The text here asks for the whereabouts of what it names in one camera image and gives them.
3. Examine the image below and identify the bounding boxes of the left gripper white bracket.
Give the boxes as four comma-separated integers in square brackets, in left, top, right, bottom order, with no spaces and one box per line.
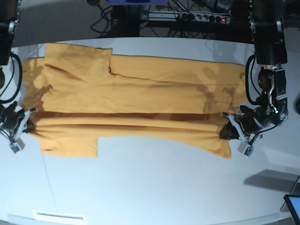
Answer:
[218,105,282,156]

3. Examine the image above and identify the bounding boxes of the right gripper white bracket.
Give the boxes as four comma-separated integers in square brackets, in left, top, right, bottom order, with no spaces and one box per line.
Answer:
[0,103,37,154]

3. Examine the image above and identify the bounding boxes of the orange T-shirt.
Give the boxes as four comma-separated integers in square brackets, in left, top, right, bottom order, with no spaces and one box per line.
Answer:
[22,43,247,158]

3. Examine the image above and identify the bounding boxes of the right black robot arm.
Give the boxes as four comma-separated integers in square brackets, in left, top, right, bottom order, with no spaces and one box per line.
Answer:
[0,0,36,154]

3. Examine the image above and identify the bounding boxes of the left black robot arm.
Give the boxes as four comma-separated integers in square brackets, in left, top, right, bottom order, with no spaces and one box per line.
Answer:
[219,0,288,156]

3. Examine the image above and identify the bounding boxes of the dark round object right edge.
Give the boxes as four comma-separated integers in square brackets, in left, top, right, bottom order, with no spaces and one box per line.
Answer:
[293,93,300,115]

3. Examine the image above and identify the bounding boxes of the white flat label strip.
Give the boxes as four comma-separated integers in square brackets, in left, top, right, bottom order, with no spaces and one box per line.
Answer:
[32,210,86,220]

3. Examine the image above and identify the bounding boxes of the grey tablet stand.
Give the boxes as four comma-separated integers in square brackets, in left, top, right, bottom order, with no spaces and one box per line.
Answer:
[280,176,300,214]

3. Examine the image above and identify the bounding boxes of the tablet with blue screen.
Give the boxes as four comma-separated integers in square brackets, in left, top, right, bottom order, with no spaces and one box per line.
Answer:
[284,195,300,225]

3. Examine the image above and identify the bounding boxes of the white power strip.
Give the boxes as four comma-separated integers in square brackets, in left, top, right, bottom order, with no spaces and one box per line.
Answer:
[141,11,232,24]

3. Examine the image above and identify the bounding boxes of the black tangled cables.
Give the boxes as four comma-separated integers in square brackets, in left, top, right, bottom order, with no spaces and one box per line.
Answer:
[90,4,113,38]

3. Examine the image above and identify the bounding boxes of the black table frame post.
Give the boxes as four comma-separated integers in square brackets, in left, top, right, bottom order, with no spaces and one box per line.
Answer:
[111,5,143,38]

